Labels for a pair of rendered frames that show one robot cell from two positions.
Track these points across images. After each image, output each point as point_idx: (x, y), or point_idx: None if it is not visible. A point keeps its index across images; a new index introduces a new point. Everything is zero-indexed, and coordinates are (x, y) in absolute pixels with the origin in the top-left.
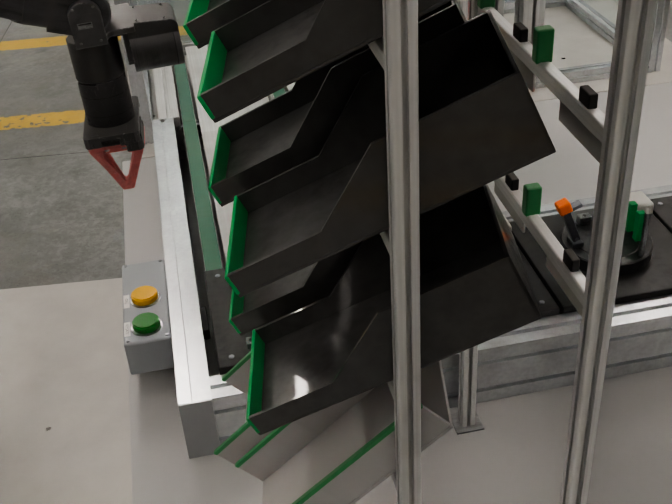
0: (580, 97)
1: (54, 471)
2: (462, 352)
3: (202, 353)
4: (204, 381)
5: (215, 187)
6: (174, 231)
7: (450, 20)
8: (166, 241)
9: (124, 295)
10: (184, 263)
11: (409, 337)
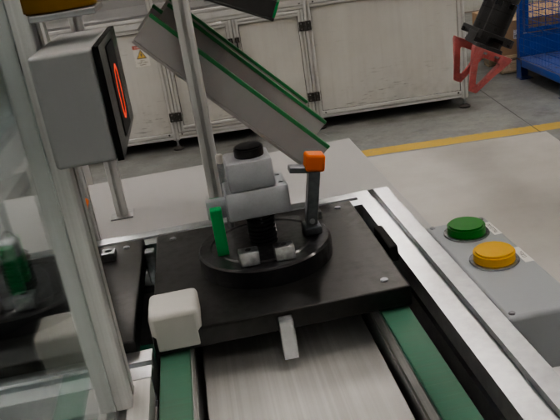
0: None
1: (529, 237)
2: (92, 205)
3: (377, 218)
4: (365, 201)
5: None
6: (534, 392)
7: None
8: (528, 351)
9: (532, 261)
10: (460, 312)
11: None
